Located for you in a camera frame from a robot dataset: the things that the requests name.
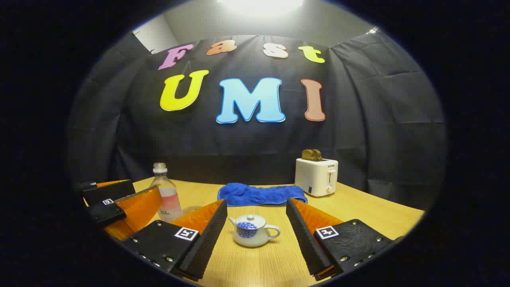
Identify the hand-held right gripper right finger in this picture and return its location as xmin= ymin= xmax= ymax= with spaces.
xmin=286 ymin=198 xmax=399 ymax=281

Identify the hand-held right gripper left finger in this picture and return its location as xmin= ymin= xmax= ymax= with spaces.
xmin=123 ymin=199 xmax=228 ymax=281

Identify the clear water bottle pink label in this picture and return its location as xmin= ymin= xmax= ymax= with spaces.
xmin=150 ymin=162 xmax=183 ymax=222

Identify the blue towel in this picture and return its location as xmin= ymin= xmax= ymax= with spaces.
xmin=217 ymin=183 xmax=308 ymax=207

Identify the white toaster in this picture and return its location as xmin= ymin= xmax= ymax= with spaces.
xmin=295 ymin=157 xmax=339 ymax=197

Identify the ceiling light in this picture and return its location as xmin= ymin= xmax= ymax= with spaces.
xmin=217 ymin=0 xmax=305 ymax=17

